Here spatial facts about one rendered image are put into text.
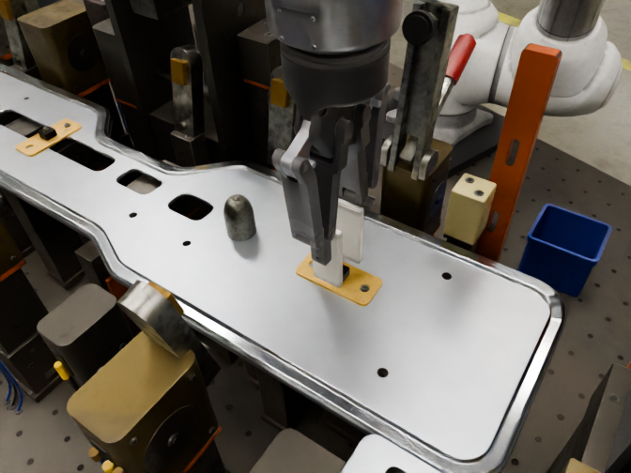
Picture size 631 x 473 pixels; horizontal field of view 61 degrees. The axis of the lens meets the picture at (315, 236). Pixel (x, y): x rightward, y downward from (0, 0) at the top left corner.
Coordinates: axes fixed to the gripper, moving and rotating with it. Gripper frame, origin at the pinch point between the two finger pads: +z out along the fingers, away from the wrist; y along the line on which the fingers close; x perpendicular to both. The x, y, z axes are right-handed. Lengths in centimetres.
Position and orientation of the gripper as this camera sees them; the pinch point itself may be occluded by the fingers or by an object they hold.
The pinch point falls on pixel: (337, 243)
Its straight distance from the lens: 50.2
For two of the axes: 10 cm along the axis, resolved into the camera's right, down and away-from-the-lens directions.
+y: -5.6, 5.9, -5.7
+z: 0.4, 7.1, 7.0
